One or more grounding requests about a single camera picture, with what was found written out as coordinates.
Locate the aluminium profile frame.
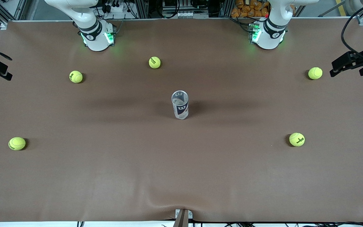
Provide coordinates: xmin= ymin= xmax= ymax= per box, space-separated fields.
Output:
xmin=0 ymin=0 xmax=363 ymax=32

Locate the white power strip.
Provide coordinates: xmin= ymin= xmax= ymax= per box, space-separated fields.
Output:
xmin=104 ymin=2 xmax=128 ymax=13

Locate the metal mat clamp bracket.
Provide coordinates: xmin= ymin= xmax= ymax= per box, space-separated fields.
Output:
xmin=173 ymin=209 xmax=193 ymax=227

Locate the brown table mat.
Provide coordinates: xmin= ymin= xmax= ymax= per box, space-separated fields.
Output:
xmin=0 ymin=17 xmax=363 ymax=223

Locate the white terminal block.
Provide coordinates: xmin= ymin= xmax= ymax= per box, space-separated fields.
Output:
xmin=162 ymin=10 xmax=209 ymax=19

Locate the yellow tennis ball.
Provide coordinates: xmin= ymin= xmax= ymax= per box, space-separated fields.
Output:
xmin=148 ymin=56 xmax=161 ymax=69
xmin=8 ymin=137 xmax=26 ymax=151
xmin=308 ymin=67 xmax=323 ymax=80
xmin=69 ymin=70 xmax=83 ymax=84
xmin=289 ymin=132 xmax=305 ymax=147

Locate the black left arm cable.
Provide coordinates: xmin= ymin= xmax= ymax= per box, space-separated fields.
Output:
xmin=341 ymin=0 xmax=363 ymax=61

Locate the white blue tennis ball can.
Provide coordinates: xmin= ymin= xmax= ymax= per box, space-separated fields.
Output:
xmin=171 ymin=90 xmax=189 ymax=120

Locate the orange snack bags pile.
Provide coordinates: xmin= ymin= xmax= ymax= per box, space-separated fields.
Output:
xmin=231 ymin=0 xmax=270 ymax=18

